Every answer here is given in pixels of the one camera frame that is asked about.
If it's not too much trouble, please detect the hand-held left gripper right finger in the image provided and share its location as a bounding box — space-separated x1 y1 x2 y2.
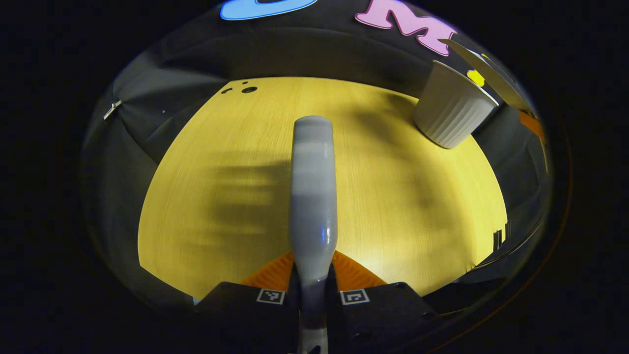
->
328 250 443 340

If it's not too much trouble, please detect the grey plastic dustpan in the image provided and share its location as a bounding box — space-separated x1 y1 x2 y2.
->
439 38 531 113

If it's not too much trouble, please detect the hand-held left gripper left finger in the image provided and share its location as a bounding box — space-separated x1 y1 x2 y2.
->
194 252 301 340

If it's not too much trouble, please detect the small grey broom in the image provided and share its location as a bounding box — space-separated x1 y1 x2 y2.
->
288 116 339 354

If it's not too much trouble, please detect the white ribbed garbage bin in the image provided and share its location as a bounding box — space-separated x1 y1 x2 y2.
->
412 60 500 149

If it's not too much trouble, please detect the wooden desktop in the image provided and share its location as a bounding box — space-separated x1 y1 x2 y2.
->
138 76 509 300

